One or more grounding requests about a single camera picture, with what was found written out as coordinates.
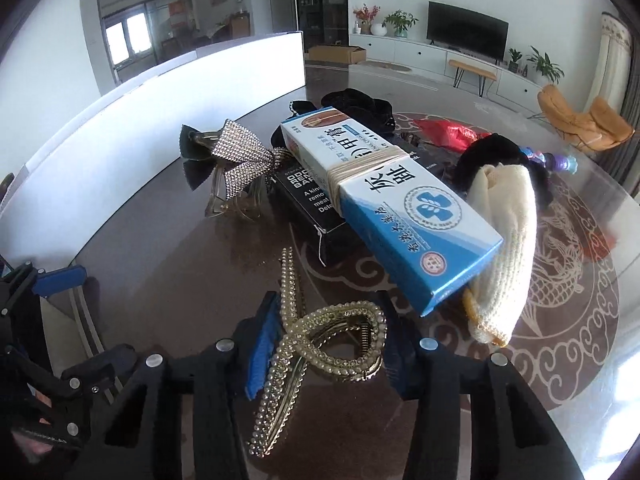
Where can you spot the covered standing air conditioner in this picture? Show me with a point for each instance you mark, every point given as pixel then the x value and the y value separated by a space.
pixel 610 60

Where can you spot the blue white medicine carton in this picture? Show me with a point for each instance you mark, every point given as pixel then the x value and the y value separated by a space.
pixel 400 210

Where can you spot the wooden bench with metal legs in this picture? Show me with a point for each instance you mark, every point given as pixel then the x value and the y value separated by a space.
pixel 472 67

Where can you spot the small dark potted plant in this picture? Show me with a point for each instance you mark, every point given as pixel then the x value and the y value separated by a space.
pixel 514 59

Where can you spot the round white vase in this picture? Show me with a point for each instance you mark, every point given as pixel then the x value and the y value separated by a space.
pixel 378 30

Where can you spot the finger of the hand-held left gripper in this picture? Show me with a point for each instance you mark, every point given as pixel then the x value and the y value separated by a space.
pixel 60 281
pixel 85 400

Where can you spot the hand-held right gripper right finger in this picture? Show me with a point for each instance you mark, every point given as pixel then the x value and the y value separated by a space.
pixel 400 360

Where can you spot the black flat television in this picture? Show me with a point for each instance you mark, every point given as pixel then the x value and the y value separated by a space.
pixel 467 30

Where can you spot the white cardboard box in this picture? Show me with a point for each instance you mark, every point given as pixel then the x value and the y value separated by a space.
pixel 125 150

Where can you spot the pearl studded hair claw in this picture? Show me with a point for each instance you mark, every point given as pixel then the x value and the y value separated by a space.
pixel 292 355

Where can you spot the wooden dining set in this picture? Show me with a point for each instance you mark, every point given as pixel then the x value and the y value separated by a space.
pixel 235 27

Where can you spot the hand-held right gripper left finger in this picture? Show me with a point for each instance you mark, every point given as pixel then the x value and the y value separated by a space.
pixel 260 355

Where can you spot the bushy green potted plant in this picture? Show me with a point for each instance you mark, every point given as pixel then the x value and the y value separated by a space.
pixel 400 21

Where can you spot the clear plastic claw clip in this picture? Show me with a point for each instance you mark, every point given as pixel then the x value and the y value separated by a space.
pixel 225 207

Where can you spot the brown cardboard box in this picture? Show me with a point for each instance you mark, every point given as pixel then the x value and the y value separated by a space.
pixel 335 54

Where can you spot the black velvet scrunchie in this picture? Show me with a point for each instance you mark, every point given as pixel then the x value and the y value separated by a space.
pixel 360 102

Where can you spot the red snack packet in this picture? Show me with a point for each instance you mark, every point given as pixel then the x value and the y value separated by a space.
pixel 445 132

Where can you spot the purple plastic toy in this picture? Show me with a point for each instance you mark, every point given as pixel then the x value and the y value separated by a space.
pixel 555 162

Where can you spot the rhinestone bow hair clip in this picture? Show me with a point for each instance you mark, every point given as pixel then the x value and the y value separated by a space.
pixel 240 152

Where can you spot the leafy plant in white pot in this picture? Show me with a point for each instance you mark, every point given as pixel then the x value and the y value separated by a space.
pixel 545 66

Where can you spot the red flower bouquet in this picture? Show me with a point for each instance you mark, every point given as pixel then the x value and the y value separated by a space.
pixel 365 14

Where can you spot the black card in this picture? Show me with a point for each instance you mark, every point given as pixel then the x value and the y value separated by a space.
pixel 305 205

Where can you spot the grey curtain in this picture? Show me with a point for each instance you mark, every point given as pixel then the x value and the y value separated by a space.
pixel 631 110

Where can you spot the orange lounge chair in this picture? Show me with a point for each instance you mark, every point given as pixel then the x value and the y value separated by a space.
pixel 575 120

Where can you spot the white television cabinet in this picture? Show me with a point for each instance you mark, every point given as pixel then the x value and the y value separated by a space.
pixel 410 50

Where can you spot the cream knit cloth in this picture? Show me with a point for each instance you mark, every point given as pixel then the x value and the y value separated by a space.
pixel 505 240

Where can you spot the dark glass display cabinet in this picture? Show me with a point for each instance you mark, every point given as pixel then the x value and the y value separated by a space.
pixel 320 5

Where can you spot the black fuzzy scrunchie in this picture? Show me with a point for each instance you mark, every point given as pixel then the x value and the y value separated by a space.
pixel 492 152

